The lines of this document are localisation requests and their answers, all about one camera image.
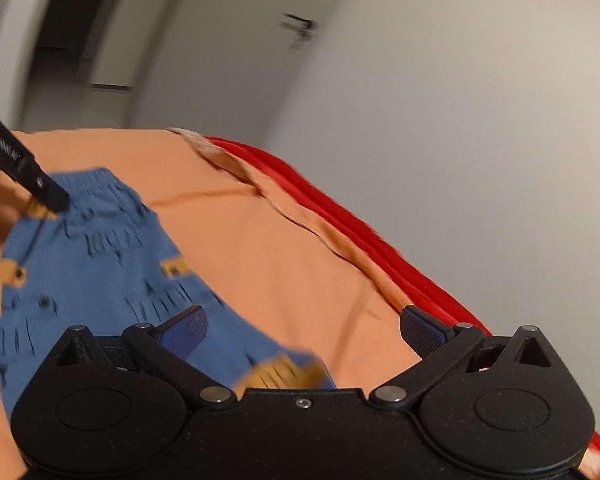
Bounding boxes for red mattress cover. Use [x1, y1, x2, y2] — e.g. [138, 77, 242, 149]
[206, 135, 600, 458]

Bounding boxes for black door handle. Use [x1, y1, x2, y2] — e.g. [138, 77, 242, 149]
[279, 13, 320, 51]

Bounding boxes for orange bed sheet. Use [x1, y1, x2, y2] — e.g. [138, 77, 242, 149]
[0, 128, 600, 480]

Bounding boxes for blue patterned child pants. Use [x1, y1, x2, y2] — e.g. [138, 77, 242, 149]
[0, 168, 335, 412]

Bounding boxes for white door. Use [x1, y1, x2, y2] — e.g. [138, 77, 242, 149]
[0, 0, 372, 149]

